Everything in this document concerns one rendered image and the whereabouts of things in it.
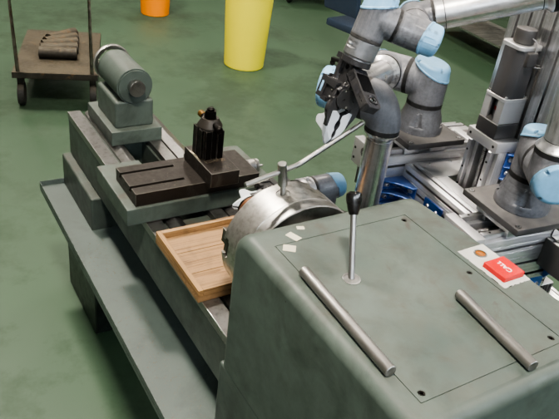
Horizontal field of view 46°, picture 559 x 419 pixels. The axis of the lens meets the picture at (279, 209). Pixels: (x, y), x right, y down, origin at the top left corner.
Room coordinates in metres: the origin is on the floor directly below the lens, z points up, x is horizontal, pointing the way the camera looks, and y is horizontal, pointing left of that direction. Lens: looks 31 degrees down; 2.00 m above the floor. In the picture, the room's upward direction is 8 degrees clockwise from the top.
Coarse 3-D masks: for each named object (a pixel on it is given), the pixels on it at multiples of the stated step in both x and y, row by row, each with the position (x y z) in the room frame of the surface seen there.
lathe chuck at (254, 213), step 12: (264, 192) 1.35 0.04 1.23; (276, 192) 1.35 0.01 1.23; (300, 192) 1.35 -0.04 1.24; (312, 192) 1.37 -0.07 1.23; (252, 204) 1.32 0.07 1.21; (264, 204) 1.31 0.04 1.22; (276, 204) 1.30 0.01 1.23; (288, 204) 1.30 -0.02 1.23; (240, 216) 1.30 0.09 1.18; (252, 216) 1.29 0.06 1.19; (264, 216) 1.27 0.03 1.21; (228, 228) 1.30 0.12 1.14; (240, 228) 1.28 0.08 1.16; (252, 228) 1.26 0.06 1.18; (228, 252) 1.27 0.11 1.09; (228, 264) 1.27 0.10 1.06
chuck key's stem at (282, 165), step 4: (280, 164) 1.33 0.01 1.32; (284, 164) 1.33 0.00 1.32; (280, 168) 1.32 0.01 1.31; (284, 168) 1.32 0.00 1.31; (280, 172) 1.32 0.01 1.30; (284, 172) 1.32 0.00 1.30; (280, 176) 1.32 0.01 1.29; (284, 176) 1.32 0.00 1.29; (280, 180) 1.32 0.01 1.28; (284, 180) 1.33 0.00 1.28; (280, 184) 1.33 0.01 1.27; (284, 184) 1.33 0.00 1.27; (280, 188) 1.33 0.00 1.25; (284, 188) 1.33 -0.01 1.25; (280, 192) 1.33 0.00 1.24; (284, 192) 1.33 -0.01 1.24
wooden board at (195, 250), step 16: (192, 224) 1.65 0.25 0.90; (208, 224) 1.67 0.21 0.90; (224, 224) 1.70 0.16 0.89; (160, 240) 1.56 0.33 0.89; (176, 240) 1.58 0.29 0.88; (192, 240) 1.59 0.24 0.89; (208, 240) 1.61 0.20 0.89; (176, 256) 1.48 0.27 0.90; (192, 256) 1.52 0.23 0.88; (208, 256) 1.53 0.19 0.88; (176, 272) 1.46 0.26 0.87; (192, 272) 1.44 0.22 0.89; (208, 272) 1.45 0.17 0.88; (224, 272) 1.46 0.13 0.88; (192, 288) 1.37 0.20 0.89; (208, 288) 1.36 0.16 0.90; (224, 288) 1.38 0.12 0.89
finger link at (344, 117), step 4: (340, 112) 1.44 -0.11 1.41; (344, 112) 1.44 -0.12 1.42; (340, 116) 1.43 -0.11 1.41; (344, 116) 1.43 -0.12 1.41; (348, 116) 1.44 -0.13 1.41; (340, 120) 1.43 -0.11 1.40; (344, 120) 1.43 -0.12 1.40; (348, 120) 1.44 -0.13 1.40; (336, 124) 1.44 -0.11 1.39; (340, 124) 1.43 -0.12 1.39; (344, 124) 1.43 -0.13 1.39; (336, 128) 1.43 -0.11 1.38; (340, 128) 1.43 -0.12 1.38; (344, 128) 1.44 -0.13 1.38; (336, 132) 1.42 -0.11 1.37; (340, 132) 1.43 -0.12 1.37; (332, 136) 1.42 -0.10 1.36; (336, 136) 1.42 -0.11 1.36
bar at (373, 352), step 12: (312, 276) 0.97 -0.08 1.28; (312, 288) 0.95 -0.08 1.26; (324, 288) 0.94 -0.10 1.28; (324, 300) 0.92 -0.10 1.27; (336, 300) 0.91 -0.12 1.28; (336, 312) 0.89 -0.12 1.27; (348, 324) 0.86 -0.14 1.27; (360, 336) 0.83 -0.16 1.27; (372, 348) 0.80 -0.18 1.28; (372, 360) 0.79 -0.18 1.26; (384, 360) 0.78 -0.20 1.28; (384, 372) 0.76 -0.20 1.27
